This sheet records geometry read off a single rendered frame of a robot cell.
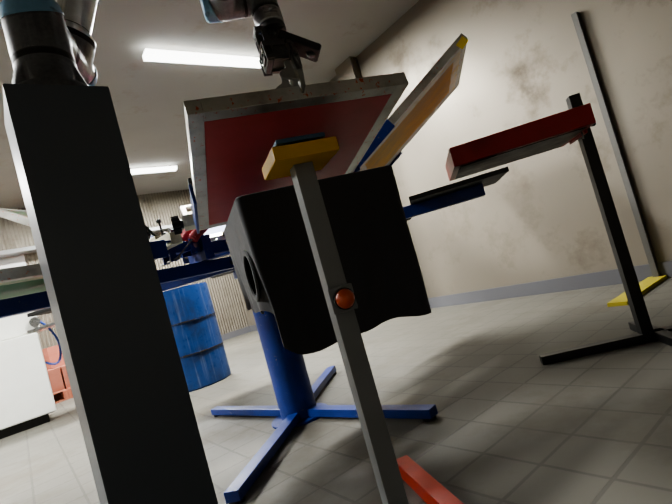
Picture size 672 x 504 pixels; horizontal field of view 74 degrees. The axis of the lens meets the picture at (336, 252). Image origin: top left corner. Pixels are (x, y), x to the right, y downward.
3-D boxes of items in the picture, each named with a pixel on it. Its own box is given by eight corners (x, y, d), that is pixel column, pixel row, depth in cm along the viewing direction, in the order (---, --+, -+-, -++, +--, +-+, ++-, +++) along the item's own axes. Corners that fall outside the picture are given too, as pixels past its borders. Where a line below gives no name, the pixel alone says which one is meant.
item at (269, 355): (345, 411, 230) (276, 161, 235) (271, 440, 217) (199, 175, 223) (324, 397, 267) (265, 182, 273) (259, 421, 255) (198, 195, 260)
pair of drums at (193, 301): (190, 373, 540) (169, 295, 544) (243, 371, 441) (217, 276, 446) (119, 400, 485) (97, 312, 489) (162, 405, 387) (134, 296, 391)
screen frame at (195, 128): (409, 83, 120) (404, 71, 121) (187, 115, 101) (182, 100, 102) (336, 200, 193) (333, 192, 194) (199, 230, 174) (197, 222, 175)
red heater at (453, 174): (565, 148, 235) (558, 127, 236) (597, 125, 190) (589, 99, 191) (450, 184, 247) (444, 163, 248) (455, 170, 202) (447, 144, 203)
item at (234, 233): (304, 326, 113) (266, 191, 115) (271, 337, 111) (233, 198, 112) (273, 322, 157) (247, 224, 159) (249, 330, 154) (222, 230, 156)
